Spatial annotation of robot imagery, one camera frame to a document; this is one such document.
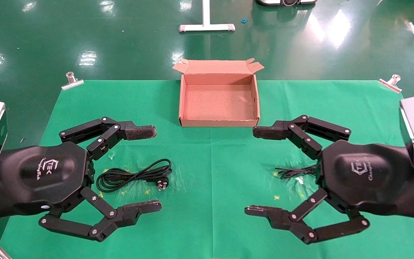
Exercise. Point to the silver binder clip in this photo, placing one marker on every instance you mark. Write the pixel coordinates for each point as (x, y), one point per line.
(0, 254)
(72, 83)
(390, 84)

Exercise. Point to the open brown cardboard box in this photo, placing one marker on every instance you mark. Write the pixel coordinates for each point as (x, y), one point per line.
(217, 104)

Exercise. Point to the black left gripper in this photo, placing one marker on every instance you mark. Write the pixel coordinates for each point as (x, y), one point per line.
(41, 172)

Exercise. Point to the green table cloth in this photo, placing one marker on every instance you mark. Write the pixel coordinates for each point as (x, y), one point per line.
(210, 216)

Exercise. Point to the black and white device base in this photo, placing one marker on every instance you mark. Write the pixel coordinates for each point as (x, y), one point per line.
(286, 2)

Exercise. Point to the white metal stand base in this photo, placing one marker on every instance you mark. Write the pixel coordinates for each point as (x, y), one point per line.
(206, 26)

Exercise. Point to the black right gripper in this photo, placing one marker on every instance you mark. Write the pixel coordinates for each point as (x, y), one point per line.
(365, 172)

